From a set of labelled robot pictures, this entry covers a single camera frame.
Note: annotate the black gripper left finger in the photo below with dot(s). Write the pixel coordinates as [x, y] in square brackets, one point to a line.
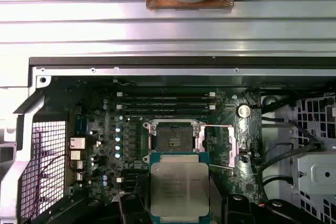
[134, 211]

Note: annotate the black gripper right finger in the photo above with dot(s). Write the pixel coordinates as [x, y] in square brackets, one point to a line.
[241, 211]

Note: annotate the silver CPU green edge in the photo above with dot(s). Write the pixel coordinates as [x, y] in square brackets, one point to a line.
[181, 182]

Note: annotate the metal socket cover frame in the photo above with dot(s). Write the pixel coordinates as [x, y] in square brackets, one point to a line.
[231, 145]

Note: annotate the black CPU socket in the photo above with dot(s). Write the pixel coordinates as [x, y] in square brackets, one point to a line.
[173, 137]

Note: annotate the black RAM slot white clips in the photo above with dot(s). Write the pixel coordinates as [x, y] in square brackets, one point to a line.
[168, 95]
[168, 108]

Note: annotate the silver blue capacitor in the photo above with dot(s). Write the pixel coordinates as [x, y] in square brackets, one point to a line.
[118, 147]
[118, 138]
[117, 155]
[118, 130]

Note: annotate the metal port housing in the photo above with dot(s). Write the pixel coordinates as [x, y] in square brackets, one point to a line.
[77, 164]
[77, 155]
[78, 142]

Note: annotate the perforated metal disk cage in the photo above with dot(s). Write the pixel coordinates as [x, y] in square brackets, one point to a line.
[315, 171]

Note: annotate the round silver coin battery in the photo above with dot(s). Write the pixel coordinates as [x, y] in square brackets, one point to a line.
[244, 110]

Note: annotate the green motherboard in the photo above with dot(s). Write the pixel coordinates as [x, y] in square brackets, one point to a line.
[223, 98]

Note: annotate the black silver PC case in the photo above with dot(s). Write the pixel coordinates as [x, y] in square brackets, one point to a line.
[157, 71]

